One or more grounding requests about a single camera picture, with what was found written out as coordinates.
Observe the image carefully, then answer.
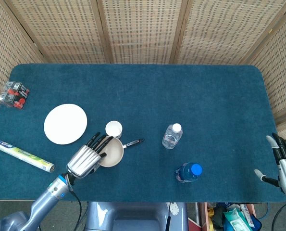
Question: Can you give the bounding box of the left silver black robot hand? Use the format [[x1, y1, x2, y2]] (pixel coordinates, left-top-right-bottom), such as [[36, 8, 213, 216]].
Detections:
[[66, 131, 114, 179]]

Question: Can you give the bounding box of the beige bowl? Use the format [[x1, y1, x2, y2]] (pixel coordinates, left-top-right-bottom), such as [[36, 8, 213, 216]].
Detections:
[[98, 136, 124, 167]]

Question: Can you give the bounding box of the white floral paper cup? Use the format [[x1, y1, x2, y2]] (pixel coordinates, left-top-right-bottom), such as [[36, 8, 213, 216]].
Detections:
[[105, 121, 123, 139]]

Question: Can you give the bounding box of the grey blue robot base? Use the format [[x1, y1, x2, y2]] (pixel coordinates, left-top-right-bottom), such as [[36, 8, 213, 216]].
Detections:
[[85, 201, 189, 231]]

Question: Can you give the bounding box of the white round plate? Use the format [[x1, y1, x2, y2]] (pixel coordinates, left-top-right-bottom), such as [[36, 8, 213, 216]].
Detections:
[[43, 103, 88, 145]]

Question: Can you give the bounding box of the white tube box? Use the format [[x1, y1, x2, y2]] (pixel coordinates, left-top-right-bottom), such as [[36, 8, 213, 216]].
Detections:
[[240, 204, 254, 227]]

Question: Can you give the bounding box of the blue pouch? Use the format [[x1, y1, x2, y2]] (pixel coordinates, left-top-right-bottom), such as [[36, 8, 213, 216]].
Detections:
[[250, 214, 263, 230]]

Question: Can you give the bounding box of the white green tube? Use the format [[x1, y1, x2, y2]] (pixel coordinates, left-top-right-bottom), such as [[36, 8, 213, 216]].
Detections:
[[0, 139, 55, 173]]

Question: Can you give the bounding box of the teal wipes pack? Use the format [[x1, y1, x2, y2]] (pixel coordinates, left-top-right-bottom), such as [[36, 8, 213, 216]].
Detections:
[[223, 208, 246, 231]]

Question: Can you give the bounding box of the clear water bottle white cap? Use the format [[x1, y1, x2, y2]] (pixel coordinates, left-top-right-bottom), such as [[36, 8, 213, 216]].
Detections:
[[162, 123, 184, 150]]

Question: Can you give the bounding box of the red storage crate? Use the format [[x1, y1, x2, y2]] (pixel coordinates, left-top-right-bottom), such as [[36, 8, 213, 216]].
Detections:
[[197, 202, 263, 231]]

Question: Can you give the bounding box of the black red printed box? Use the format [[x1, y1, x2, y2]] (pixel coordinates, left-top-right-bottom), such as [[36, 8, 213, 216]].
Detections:
[[0, 81, 30, 110]]

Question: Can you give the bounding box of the blue felt table cloth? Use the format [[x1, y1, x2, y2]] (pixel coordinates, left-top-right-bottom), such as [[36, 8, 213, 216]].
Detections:
[[0, 64, 286, 203]]

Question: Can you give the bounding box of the blue drink bottle blue cap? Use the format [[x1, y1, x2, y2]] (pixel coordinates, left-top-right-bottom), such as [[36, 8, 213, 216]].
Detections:
[[175, 162, 203, 183]]

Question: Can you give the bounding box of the woven bamboo folding screen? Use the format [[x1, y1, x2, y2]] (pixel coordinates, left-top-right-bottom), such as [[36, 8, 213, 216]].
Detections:
[[0, 0, 286, 150]]

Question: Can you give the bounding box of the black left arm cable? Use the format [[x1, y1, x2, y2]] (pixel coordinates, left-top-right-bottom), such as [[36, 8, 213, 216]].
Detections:
[[65, 177, 82, 231]]

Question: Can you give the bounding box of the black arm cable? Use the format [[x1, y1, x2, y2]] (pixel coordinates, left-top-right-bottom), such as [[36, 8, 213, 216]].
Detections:
[[272, 201, 286, 231], [65, 177, 82, 231]]

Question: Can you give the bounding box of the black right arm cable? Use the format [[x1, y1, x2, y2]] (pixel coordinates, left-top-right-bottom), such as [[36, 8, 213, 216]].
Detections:
[[272, 201, 286, 231]]

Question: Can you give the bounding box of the steel ladle black handle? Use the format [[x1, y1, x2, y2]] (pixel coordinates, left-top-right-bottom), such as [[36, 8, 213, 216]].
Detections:
[[122, 138, 145, 149]]

